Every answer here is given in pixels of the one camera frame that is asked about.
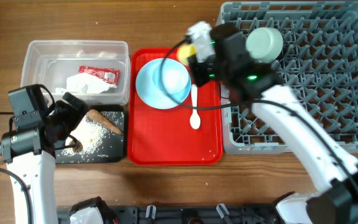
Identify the white napkin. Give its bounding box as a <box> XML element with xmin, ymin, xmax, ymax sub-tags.
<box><xmin>55</xmin><ymin>73</ymin><xmax>116</xmax><ymax>94</ymax></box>

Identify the brown meat scrap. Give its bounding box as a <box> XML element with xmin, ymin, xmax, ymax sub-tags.
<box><xmin>69</xmin><ymin>141</ymin><xmax>83</xmax><ymax>153</ymax></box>

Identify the white rice pile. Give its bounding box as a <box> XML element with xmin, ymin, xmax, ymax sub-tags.
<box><xmin>60</xmin><ymin>115</ymin><xmax>124</xmax><ymax>161</ymax></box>

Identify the mint green bowl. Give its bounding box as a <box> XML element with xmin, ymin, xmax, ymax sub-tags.
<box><xmin>246</xmin><ymin>27</ymin><xmax>283</xmax><ymax>63</ymax></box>

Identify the red ketchup sachet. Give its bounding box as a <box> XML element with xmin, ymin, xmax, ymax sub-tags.
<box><xmin>78</xmin><ymin>65</ymin><xmax>119</xmax><ymax>85</ymax></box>

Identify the yellow plastic cup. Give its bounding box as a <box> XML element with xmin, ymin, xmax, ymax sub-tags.
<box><xmin>177</xmin><ymin>44</ymin><xmax>196</xmax><ymax>66</ymax></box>

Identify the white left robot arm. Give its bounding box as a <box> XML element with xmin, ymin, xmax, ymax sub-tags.
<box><xmin>0</xmin><ymin>89</ymin><xmax>88</xmax><ymax>223</ymax></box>

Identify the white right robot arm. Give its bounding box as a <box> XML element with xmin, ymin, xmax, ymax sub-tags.
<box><xmin>186</xmin><ymin>22</ymin><xmax>358</xmax><ymax>223</ymax></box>

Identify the grey-blue dishwasher rack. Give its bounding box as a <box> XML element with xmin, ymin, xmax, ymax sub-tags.
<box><xmin>217</xmin><ymin>1</ymin><xmax>358</xmax><ymax>153</ymax></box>

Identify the black tray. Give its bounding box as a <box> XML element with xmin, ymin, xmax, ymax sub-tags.
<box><xmin>55</xmin><ymin>105</ymin><xmax>126</xmax><ymax>164</ymax></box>

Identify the clear plastic storage box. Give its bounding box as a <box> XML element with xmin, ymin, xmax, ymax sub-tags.
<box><xmin>21</xmin><ymin>40</ymin><xmax>131</xmax><ymax>105</ymax></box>

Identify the light blue bowl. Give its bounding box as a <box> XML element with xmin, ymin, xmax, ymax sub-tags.
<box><xmin>152</xmin><ymin>61</ymin><xmax>190</xmax><ymax>94</ymax></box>

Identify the white plastic spoon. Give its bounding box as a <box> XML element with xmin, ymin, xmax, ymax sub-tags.
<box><xmin>190</xmin><ymin>84</ymin><xmax>201</xmax><ymax>129</ymax></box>

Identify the light blue plate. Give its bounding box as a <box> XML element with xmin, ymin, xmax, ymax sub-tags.
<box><xmin>135</xmin><ymin>58</ymin><xmax>191</xmax><ymax>110</ymax></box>

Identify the red plastic tray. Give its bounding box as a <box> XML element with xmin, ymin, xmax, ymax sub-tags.
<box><xmin>127</xmin><ymin>47</ymin><xmax>224</xmax><ymax>166</ymax></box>

